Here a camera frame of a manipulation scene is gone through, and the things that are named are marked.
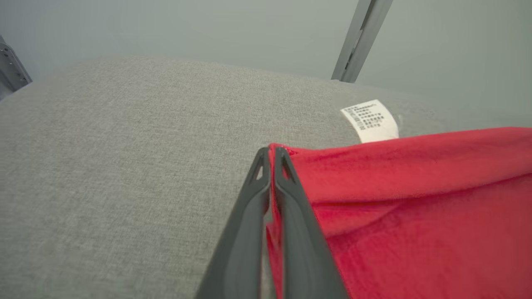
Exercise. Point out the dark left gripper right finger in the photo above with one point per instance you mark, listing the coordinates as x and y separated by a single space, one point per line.
301 249

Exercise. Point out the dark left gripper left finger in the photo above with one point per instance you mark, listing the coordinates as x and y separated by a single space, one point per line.
243 241

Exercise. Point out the red and white garment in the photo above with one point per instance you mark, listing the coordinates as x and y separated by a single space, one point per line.
415 199

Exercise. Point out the grey fabric sofa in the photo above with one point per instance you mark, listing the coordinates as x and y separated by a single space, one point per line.
124 166

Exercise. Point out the grey partition post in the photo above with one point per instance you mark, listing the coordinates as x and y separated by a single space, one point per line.
361 37

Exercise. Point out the grey metal bracket with holes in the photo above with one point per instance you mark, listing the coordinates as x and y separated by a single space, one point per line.
12 68

